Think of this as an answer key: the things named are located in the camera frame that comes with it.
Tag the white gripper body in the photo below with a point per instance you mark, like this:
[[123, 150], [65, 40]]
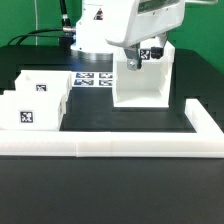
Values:
[[128, 22]]

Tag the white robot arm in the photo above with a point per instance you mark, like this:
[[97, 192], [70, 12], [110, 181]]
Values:
[[90, 30]]

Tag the white marker tag plate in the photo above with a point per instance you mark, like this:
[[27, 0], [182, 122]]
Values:
[[92, 79]]

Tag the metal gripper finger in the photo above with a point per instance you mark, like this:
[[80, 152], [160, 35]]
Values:
[[158, 44], [134, 61]]

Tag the white L-shaped fence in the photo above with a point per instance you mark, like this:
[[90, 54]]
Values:
[[207, 140]]

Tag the white front drawer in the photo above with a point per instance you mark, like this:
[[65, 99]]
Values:
[[31, 111]]

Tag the white rear drawer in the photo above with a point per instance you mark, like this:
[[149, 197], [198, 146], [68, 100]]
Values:
[[51, 81]]

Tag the white drawer cabinet box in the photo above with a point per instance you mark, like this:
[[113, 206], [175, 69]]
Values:
[[148, 87]]

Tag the white drawer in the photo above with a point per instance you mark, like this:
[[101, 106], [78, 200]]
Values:
[[51, 81], [31, 111]]

